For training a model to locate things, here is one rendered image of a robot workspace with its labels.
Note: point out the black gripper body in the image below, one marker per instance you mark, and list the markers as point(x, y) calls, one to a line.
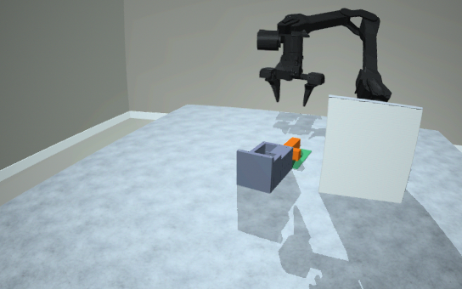
point(312, 78)

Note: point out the orange l-shaped part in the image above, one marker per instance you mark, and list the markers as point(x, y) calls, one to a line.
point(296, 144)

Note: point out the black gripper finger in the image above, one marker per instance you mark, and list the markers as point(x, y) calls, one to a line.
point(308, 89)
point(276, 87)

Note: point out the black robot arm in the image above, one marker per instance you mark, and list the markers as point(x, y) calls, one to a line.
point(294, 27)

